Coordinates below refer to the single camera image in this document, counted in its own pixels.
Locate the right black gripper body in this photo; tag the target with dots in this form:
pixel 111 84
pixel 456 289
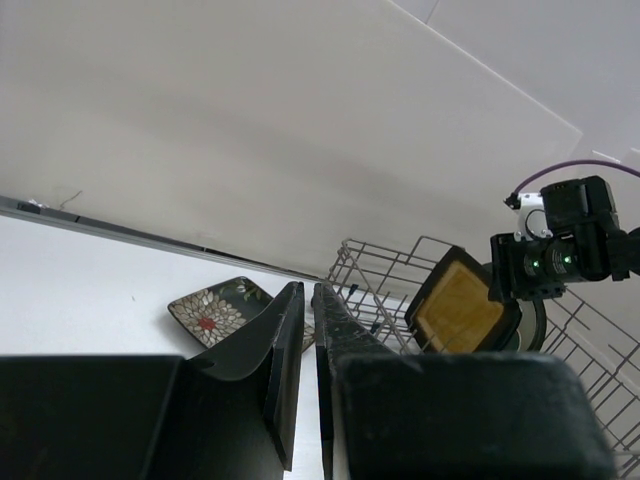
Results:
pixel 522 270

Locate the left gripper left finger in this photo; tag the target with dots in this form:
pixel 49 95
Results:
pixel 227 413

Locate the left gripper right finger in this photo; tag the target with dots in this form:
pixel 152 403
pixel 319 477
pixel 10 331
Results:
pixel 493 415

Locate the round cream plate brown rim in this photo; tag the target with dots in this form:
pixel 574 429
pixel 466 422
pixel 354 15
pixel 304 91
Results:
pixel 531 331

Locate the yellow square plate black rim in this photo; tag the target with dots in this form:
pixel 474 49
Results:
pixel 451 312

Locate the black floral square plate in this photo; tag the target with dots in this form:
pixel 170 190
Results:
pixel 220 315

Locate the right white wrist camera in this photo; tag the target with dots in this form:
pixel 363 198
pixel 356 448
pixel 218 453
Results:
pixel 531 217

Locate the grey wire dish rack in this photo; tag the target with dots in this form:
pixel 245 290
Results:
pixel 377 284

